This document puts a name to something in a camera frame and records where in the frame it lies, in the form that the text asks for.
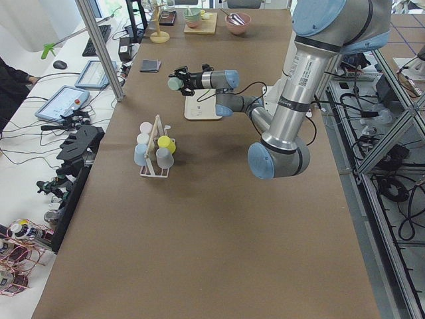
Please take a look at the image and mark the aluminium frame post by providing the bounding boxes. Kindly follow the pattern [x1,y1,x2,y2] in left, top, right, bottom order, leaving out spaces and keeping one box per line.
[75,0,124,102]

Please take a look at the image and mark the yellow cup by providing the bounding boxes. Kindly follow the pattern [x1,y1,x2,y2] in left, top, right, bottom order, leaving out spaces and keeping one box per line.
[157,135,177,154]

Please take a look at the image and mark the folded grey cloth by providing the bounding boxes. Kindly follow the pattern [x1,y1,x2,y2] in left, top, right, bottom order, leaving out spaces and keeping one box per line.
[139,59,161,73]

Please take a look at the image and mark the mint green cup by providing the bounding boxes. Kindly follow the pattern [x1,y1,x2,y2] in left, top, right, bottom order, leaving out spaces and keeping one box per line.
[167,77,184,91]

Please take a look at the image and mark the cream rabbit tray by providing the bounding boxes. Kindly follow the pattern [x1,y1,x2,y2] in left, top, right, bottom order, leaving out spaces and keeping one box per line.
[184,96,222,120]

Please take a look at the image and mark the pink cup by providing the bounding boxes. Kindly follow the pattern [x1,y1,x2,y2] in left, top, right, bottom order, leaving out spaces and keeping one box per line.
[139,122,153,134]

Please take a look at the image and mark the grey cup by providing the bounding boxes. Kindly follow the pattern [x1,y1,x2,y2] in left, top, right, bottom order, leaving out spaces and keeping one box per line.
[156,148,174,169]

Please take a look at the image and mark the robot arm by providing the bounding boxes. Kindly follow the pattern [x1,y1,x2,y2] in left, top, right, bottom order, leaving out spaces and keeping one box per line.
[168,1,392,179]

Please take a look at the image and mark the wooden mug tree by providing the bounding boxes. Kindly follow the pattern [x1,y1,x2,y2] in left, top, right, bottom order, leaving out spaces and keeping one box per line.
[149,1,170,44]

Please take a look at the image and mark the wooden cutting board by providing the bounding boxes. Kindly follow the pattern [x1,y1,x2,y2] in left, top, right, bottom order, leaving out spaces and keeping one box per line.
[184,13,217,35]

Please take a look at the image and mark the pink ice bowl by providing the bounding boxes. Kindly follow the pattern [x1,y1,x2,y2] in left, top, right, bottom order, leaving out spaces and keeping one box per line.
[225,13,252,35]

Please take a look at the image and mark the white wire cup rack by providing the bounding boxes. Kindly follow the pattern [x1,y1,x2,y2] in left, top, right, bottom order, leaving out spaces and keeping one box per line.
[139,114,171,178]

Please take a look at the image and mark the cream white cup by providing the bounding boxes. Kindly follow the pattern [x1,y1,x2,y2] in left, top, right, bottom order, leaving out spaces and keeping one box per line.
[136,133,150,144]

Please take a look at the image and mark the light blue cup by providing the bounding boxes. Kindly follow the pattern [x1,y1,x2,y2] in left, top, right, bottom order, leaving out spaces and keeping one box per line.
[134,144,147,166]

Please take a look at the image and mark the black computer mouse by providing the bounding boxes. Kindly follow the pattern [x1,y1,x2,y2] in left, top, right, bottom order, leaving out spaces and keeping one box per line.
[52,60,68,70]

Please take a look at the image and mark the black keyboard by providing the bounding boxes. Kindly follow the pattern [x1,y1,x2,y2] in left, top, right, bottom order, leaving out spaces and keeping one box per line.
[82,24,112,57]

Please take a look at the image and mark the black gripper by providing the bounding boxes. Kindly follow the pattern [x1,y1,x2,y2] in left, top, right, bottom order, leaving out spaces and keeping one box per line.
[174,63,211,96]

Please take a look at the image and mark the stacked mint bowls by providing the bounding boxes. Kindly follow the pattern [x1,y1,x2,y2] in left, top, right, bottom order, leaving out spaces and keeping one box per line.
[183,8,201,28]

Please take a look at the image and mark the teach pendant tablet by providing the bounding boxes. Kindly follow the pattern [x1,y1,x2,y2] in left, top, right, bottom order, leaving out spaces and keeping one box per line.
[75,60,109,90]
[35,86,90,122]

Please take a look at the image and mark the metal ice scoop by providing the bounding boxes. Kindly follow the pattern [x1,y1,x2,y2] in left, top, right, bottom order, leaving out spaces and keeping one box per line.
[220,8,246,25]

